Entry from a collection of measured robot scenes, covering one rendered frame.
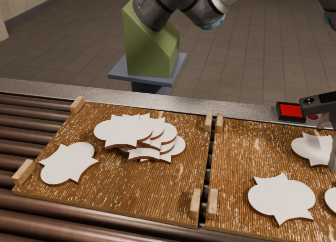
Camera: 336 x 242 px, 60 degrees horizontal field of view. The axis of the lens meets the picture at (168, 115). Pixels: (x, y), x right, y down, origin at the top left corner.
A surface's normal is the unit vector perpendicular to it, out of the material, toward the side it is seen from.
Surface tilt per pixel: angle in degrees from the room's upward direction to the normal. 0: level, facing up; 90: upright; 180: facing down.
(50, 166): 0
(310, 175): 0
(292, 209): 0
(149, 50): 90
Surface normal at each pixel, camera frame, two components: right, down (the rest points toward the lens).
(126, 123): 0.00, -0.79
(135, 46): -0.18, 0.60
